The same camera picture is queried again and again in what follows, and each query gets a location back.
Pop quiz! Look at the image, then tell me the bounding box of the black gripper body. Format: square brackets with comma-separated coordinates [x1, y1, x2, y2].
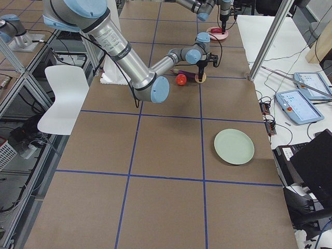
[219, 9, 238, 22]
[196, 53, 218, 67]

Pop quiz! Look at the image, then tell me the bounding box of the yellow green fruit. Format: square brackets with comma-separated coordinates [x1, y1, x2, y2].
[195, 73, 206, 84]

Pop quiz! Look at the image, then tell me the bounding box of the purple eggplant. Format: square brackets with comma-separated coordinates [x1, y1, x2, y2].
[170, 68, 196, 79]

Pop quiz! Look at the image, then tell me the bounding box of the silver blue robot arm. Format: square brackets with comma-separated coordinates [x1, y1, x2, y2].
[43, 1, 218, 103]
[175, 0, 232, 35]

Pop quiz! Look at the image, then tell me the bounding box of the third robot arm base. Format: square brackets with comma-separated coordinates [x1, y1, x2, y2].
[1, 14, 43, 52]

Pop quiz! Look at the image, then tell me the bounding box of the light green plate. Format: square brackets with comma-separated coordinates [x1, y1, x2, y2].
[214, 129, 255, 165]

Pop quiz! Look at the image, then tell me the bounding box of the blue teach pendant near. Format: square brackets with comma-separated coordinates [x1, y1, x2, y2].
[275, 90, 324, 125]

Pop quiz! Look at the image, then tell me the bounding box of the blue teach pendant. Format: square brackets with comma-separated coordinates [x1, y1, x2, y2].
[294, 72, 331, 101]
[275, 90, 324, 125]

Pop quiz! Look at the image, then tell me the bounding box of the blue teach pendant far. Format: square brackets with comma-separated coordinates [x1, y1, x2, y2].
[294, 72, 331, 101]

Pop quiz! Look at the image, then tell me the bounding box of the long metal grabber stick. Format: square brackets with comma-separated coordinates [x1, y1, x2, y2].
[260, 65, 332, 97]

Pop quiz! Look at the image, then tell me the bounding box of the white plastic chair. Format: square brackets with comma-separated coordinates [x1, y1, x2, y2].
[37, 65, 89, 135]

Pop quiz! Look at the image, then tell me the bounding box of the black laptop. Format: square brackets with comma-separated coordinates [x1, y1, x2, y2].
[273, 129, 331, 206]

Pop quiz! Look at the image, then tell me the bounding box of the aluminium frame post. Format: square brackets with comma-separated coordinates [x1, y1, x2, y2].
[248, 0, 294, 81]

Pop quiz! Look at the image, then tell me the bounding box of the white wire basket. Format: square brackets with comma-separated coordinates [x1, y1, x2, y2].
[0, 137, 17, 171]

